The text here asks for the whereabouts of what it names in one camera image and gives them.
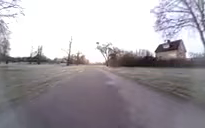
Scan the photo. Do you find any grey asphalt path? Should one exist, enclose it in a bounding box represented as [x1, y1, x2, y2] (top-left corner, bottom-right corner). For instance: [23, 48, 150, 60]
[0, 64, 205, 128]

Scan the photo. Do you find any small bare tree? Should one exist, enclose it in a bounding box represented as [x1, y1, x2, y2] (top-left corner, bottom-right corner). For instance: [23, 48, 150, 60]
[95, 41, 114, 67]

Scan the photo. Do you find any low dark building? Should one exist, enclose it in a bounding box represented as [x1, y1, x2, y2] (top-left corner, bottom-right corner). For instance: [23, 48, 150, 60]
[4, 54, 54, 64]

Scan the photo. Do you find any pale house with dark roof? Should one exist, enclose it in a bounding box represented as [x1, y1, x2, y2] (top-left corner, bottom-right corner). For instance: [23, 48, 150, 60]
[154, 39, 188, 61]

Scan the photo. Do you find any frosty grass field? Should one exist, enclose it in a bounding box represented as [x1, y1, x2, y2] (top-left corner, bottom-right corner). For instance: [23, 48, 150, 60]
[104, 65, 205, 111]
[0, 63, 89, 116]

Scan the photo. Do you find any dark hedge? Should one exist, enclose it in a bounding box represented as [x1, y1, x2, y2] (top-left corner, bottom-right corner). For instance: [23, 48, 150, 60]
[107, 53, 205, 69]

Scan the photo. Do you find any large bare tree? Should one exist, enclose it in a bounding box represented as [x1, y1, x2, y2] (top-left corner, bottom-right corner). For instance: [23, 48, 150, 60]
[150, 0, 205, 63]

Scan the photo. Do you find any broken bare tree trunk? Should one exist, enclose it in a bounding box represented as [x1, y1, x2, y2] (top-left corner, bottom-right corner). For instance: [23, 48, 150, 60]
[61, 36, 74, 66]

